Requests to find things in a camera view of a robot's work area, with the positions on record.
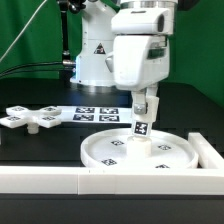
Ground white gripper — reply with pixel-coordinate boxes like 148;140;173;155
106;8;174;115

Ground white round table top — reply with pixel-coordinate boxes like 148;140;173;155
80;128;198;169

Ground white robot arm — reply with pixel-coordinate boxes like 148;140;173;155
71;0;200;114

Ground white marker sheet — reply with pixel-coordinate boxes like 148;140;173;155
58;106;131;124

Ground white obstacle fence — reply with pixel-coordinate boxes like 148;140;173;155
0;133;224;195

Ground white cross table base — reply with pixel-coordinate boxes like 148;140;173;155
0;106;62;134

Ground black camera stand pole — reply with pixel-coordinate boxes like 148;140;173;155
56;0;86;85

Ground grey diagonal cable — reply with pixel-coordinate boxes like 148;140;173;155
0;0;48;63

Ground black cables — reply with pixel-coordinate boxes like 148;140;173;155
0;61;66;80

